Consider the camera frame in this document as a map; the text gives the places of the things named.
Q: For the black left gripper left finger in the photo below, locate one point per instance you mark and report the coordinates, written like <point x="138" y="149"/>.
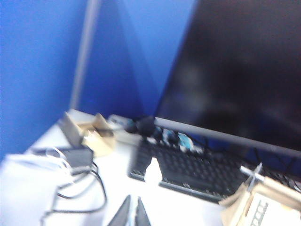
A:
<point x="122" y="214"/>

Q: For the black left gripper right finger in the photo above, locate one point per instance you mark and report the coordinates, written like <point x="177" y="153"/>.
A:
<point x="142" y="214"/>

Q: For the clear hand sanitizer pump bottle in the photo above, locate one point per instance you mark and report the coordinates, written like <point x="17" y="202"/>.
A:
<point x="153" y="173"/>

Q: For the black computer keyboard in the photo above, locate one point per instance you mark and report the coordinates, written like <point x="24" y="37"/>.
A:
<point x="188" y="169"/>

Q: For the black power adapter box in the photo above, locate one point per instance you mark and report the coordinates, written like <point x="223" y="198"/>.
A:
<point x="78" y="156"/>

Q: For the beige desk holder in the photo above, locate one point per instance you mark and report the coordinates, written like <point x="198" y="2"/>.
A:
<point x="100" y="143"/>

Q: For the white power strip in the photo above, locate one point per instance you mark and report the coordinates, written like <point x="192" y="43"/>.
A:
<point x="124" y="137"/>

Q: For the black power plug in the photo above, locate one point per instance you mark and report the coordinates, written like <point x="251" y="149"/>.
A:
<point x="146" y="124"/>

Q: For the beige canvas calendar stand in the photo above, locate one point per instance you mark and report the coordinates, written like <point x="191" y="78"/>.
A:
<point x="232" y="204"/>

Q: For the grey beige box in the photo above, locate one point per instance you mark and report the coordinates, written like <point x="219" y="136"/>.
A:
<point x="71" y="131"/>

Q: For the white desk calendar card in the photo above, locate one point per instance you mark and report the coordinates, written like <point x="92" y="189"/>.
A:
<point x="277" y="212"/>

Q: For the blue office partition panel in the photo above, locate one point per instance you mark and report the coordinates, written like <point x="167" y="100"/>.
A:
<point x="141" y="47"/>
<point x="35" y="70"/>

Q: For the large black computer monitor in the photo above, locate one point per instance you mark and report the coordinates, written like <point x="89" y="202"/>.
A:
<point x="235" y="70"/>

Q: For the grey partition post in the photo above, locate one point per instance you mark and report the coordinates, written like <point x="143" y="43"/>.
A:
<point x="84" y="58"/>

